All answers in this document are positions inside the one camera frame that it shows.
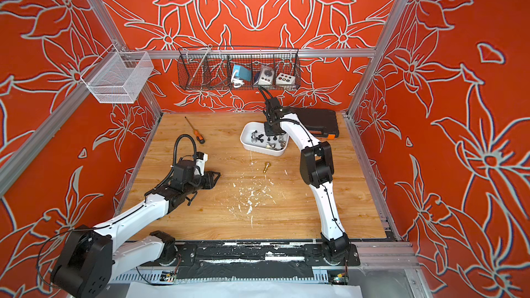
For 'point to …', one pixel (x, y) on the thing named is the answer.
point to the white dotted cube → (283, 78)
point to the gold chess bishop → (267, 165)
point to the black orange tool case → (321, 123)
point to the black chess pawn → (261, 140)
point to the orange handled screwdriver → (199, 138)
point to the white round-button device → (265, 76)
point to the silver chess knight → (281, 141)
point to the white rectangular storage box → (258, 128)
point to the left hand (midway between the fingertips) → (218, 173)
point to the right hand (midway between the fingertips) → (268, 130)
